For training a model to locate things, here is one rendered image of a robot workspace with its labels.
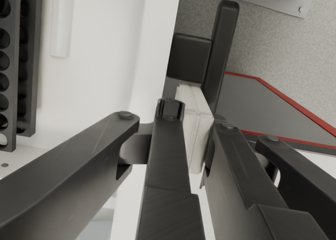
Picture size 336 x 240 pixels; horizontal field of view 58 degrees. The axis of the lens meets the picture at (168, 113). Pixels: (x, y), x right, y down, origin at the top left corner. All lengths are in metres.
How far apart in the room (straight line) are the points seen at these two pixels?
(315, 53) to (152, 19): 1.07
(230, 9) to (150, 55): 0.05
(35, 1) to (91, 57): 0.06
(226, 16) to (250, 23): 0.94
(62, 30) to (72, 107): 0.07
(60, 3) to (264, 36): 0.94
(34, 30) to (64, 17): 0.03
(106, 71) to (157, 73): 0.11
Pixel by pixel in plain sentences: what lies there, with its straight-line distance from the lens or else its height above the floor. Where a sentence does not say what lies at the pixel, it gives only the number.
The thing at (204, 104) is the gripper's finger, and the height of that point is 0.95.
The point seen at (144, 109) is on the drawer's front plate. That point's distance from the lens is 0.18.
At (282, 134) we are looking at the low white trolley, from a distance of 0.49.
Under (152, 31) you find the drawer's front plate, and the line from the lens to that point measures 0.17.
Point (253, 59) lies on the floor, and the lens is 1.14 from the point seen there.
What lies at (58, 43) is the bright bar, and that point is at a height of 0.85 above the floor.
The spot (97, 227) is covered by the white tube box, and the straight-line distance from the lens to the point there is 0.42.
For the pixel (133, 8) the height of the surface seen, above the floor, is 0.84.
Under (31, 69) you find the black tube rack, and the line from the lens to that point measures 0.25.
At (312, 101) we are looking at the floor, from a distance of 1.25.
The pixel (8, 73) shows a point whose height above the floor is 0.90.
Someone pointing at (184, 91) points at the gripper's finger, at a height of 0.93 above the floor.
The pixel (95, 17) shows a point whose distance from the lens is 0.27.
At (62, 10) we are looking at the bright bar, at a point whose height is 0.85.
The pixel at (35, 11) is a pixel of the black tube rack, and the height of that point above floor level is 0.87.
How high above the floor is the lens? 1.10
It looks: 73 degrees down
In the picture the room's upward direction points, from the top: 177 degrees counter-clockwise
